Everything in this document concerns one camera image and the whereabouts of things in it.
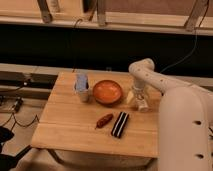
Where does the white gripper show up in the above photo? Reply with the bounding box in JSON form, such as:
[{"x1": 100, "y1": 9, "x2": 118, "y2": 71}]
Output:
[{"x1": 126, "y1": 82, "x2": 149, "y2": 108}]

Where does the white plastic bottle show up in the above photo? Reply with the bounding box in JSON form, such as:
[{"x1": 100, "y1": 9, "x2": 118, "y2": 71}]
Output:
[{"x1": 134, "y1": 95, "x2": 149, "y2": 112}]

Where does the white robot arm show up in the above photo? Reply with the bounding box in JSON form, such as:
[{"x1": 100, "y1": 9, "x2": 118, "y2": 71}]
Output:
[{"x1": 128, "y1": 58, "x2": 213, "y2": 171}]

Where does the orange ceramic bowl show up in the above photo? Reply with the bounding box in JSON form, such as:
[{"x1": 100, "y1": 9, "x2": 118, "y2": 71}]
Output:
[{"x1": 92, "y1": 80, "x2": 123, "y2": 105}]

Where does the black white striped block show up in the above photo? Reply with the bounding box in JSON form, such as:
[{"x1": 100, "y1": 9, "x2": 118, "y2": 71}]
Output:
[{"x1": 111, "y1": 112, "x2": 129, "y2": 138}]

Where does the brown sausage toy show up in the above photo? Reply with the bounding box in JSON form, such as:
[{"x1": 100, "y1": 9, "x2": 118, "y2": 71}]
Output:
[{"x1": 96, "y1": 114, "x2": 113, "y2": 128}]

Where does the black object lower left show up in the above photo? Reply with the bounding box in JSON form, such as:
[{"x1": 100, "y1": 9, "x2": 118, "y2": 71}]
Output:
[{"x1": 0, "y1": 126, "x2": 32, "y2": 171}]

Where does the black cables left floor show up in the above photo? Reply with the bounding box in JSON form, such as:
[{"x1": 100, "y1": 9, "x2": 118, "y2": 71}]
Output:
[{"x1": 0, "y1": 94, "x2": 40, "y2": 129}]

